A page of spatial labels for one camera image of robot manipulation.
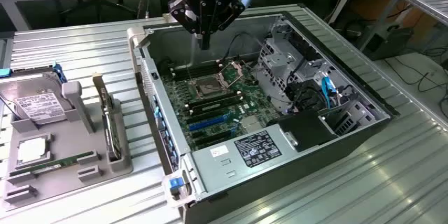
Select black graphics card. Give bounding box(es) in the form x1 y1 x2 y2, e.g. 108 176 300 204
91 72 123 162

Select black RAM slot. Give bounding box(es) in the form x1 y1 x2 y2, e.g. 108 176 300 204
172 68 223 81
171 63 220 74

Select metal disk bay cage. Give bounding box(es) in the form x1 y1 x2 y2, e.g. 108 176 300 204
256 36 332 104

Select black chair base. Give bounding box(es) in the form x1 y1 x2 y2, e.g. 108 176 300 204
57 0 139 22

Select metal socket cover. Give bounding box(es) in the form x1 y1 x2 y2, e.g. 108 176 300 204
217 60 248 89

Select CPU socket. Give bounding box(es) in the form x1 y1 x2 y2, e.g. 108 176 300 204
191 76 228 98

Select black expansion slot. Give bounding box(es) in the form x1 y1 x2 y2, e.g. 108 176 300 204
184 110 225 125
191 126 236 141

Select blue expansion slot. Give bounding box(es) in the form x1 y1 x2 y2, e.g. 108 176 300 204
188 115 231 131

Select silver chipset heat sink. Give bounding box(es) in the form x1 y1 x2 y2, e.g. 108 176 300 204
241 117 263 134

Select black plastic air shroud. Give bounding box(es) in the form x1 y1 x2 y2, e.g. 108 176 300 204
265 109 340 153

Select silver hard disk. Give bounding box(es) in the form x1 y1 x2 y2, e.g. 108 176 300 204
0 73 72 126

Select metal slat side table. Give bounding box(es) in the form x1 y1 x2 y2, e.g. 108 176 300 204
376 0 448 41

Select grey power supply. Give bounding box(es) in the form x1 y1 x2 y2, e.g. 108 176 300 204
191 126 297 194

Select grey parts rack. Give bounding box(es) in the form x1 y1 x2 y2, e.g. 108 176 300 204
0 81 136 210

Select blue case latch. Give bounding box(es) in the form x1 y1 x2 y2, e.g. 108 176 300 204
168 178 185 191

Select open black PC case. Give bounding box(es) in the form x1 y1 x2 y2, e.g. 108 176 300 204
125 10 401 224

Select silver CPU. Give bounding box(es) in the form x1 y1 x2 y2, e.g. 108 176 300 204
16 138 48 163

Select green RAM stick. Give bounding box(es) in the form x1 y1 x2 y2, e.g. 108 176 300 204
9 155 81 178

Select black looped wire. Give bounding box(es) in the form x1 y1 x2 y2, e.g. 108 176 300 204
223 33 260 60

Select black coiled cable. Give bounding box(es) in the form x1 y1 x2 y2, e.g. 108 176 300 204
344 20 365 39

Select blue wire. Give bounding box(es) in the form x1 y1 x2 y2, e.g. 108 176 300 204
319 76 335 110

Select black box with handle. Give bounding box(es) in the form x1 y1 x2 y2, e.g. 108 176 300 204
361 24 415 61

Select black floor cables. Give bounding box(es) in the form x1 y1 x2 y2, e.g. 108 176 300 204
384 47 448 94

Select thin black disk wire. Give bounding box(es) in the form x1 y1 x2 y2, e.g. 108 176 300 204
0 95 19 121

